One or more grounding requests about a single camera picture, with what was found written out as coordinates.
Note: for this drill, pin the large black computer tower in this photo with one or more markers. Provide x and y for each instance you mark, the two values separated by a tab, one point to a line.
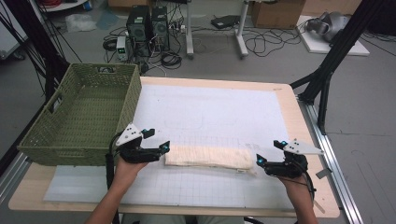
138	28

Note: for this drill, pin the green woven basket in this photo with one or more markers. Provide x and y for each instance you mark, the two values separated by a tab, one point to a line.
81	118

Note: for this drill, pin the brown cardboard box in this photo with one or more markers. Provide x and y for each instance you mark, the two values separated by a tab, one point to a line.
277	14

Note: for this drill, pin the black flat device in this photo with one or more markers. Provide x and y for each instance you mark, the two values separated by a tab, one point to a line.
224	21

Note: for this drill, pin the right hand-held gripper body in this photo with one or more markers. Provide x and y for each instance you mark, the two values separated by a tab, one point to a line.
289	166

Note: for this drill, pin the thin wooden stick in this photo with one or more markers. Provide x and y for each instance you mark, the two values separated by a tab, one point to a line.
320	207

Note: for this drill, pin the slim black computer tower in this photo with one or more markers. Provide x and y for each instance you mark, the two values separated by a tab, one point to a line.
160	28

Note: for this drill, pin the person's left hand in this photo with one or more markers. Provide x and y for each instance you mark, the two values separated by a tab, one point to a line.
126	174

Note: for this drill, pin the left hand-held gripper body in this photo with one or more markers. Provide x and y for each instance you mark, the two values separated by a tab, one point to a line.
130	149

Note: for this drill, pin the white floor board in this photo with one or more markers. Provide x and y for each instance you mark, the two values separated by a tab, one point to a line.
317	46

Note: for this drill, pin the teal floor sheet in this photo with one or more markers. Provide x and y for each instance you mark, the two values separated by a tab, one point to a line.
107	19

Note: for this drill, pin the cream egg print cloth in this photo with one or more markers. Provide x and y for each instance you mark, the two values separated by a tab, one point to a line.
208	157

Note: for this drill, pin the white grid mat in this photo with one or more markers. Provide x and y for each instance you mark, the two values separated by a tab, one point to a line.
211	112

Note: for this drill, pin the white desk leg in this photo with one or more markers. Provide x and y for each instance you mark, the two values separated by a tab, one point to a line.
241	37
189	34

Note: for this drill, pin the grey cabinet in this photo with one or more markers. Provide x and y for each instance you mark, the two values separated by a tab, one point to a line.
9	37

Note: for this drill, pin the round white table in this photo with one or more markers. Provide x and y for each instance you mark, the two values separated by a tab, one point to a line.
62	4

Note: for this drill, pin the person's right hand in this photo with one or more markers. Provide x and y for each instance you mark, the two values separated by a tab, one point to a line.
295	185

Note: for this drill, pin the clear plastic bag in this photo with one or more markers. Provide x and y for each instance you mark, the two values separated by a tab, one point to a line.
79	22

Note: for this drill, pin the aluminium rail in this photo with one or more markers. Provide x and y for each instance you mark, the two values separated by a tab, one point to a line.
330	149
12	177

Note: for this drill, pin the small white power supply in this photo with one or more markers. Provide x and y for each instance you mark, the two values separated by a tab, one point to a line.
121	48

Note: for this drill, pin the grey headset device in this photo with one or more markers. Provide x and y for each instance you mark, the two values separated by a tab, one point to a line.
330	26

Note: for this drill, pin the grey tape piece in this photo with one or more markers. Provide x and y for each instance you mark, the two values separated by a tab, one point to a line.
323	173

